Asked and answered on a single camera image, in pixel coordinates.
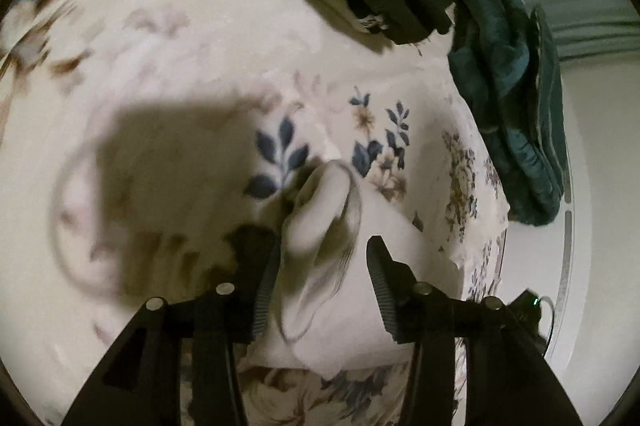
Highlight white garment with dark trim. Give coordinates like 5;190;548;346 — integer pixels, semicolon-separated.
247;160;462;380

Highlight floral patterned bed sheet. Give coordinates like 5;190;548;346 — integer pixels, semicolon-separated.
1;0;508;425

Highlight dark teal garment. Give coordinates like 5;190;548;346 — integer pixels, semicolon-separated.
448;0;568;227

